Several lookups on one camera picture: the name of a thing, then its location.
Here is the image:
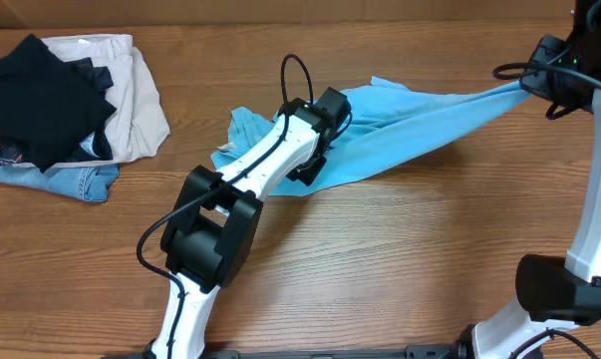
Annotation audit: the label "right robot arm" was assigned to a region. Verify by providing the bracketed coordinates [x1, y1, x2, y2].
[446, 0, 601, 359]

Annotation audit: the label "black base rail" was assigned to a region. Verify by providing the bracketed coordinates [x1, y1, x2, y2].
[102, 339, 544, 359]

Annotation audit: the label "light blue t-shirt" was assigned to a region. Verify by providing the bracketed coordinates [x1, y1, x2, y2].
[209, 75, 532, 197]

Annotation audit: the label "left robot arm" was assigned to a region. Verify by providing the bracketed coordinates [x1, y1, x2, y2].
[142, 88, 351, 358]

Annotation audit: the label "blue denim jeans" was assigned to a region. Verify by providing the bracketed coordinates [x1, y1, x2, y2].
[0, 165, 120, 202]

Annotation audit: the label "black folded garment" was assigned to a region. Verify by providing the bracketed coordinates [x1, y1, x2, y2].
[0, 34, 116, 172]

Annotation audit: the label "beige folded trousers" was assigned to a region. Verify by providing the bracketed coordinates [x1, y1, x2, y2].
[43, 34, 170, 168]

